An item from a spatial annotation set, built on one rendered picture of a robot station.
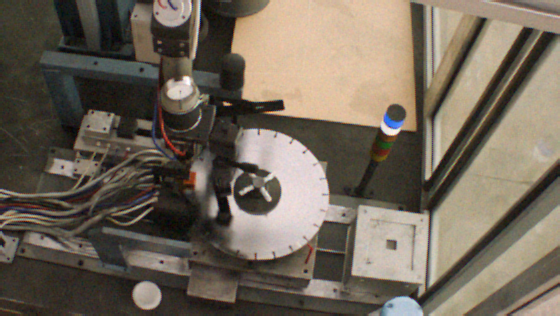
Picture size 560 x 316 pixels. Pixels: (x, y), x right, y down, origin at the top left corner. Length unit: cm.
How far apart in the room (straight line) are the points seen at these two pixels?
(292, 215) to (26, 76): 95
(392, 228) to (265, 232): 32
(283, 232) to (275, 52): 67
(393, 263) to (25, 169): 102
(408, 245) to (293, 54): 71
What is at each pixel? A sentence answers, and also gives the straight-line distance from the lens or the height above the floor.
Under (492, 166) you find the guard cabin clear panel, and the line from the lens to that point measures 132.
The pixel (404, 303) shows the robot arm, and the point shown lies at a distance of 112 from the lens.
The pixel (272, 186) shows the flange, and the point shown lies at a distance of 150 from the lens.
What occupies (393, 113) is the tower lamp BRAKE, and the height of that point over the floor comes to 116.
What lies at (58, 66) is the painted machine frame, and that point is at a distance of 162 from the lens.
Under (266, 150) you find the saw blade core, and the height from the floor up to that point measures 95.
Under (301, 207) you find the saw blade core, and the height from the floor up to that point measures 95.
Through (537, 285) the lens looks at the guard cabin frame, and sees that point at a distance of 99.
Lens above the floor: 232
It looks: 62 degrees down
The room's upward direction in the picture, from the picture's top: 10 degrees clockwise
